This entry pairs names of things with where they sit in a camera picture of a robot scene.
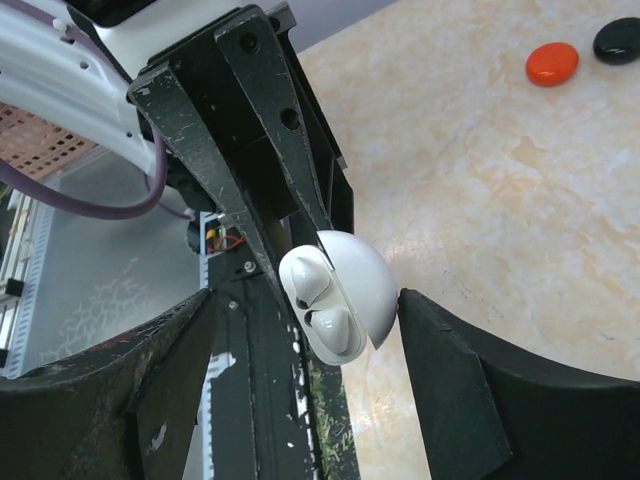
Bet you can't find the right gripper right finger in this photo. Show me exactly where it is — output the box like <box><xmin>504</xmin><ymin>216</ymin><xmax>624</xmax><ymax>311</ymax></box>
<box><xmin>398</xmin><ymin>289</ymin><xmax>639</xmax><ymax>479</ymax></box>

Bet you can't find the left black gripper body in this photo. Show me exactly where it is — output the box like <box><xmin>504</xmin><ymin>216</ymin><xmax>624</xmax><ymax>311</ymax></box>
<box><xmin>133</xmin><ymin>3</ymin><xmax>353</xmax><ymax>250</ymax></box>

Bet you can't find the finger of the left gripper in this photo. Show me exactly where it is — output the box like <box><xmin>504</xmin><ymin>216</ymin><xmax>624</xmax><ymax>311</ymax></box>
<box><xmin>215</xmin><ymin>17</ymin><xmax>331</xmax><ymax>231</ymax></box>
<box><xmin>129</xmin><ymin>68</ymin><xmax>290</xmax><ymax>313</ymax></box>

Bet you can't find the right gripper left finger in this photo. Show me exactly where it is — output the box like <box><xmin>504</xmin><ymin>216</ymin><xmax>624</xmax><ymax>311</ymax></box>
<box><xmin>1</xmin><ymin>289</ymin><xmax>216</xmax><ymax>479</ymax></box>

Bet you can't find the white earbud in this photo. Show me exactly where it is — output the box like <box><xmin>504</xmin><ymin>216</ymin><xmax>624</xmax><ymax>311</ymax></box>
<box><xmin>290</xmin><ymin>257</ymin><xmax>331</xmax><ymax>308</ymax></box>
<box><xmin>304</xmin><ymin>307</ymin><xmax>350</xmax><ymax>356</ymax></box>

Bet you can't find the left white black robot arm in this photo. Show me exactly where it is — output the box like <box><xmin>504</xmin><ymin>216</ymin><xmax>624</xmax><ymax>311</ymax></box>
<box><xmin>1</xmin><ymin>1</ymin><xmax>353</xmax><ymax>311</ymax></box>

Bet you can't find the orange perforated basket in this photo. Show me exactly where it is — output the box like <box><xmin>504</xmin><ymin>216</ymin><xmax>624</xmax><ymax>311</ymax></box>
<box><xmin>1</xmin><ymin>103</ymin><xmax>96</xmax><ymax>181</ymax></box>

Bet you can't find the white slotted cable duct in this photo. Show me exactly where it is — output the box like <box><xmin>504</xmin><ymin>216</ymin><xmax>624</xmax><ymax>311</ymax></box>
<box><xmin>1</xmin><ymin>193</ymin><xmax>53</xmax><ymax>379</ymax></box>

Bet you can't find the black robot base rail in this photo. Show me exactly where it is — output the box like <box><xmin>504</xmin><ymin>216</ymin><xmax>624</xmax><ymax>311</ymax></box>
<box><xmin>188</xmin><ymin>212</ymin><xmax>360</xmax><ymax>479</ymax></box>

